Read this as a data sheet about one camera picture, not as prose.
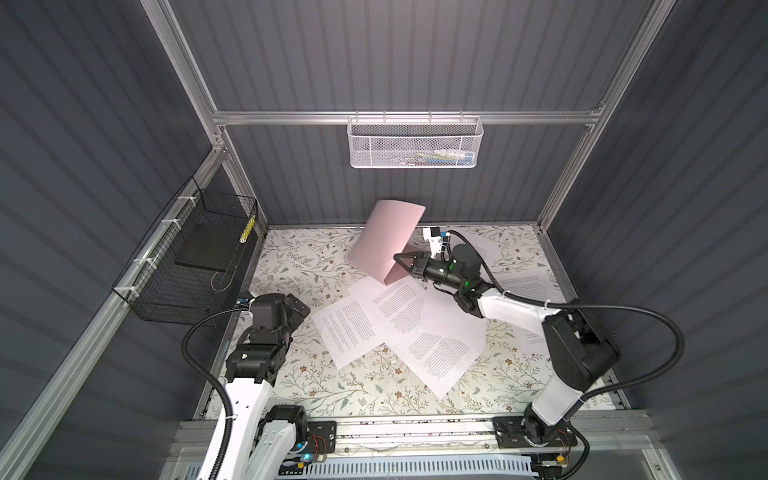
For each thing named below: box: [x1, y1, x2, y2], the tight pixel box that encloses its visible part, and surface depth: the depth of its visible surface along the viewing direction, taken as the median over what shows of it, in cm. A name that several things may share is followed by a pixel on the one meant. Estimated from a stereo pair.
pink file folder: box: [347, 200, 426, 286], surface depth 84 cm
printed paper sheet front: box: [384, 286, 488, 400], surface depth 89 cm
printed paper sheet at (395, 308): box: [348, 276, 445, 348], surface depth 99 cm
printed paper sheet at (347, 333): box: [311, 295, 385, 369], surface depth 93 cm
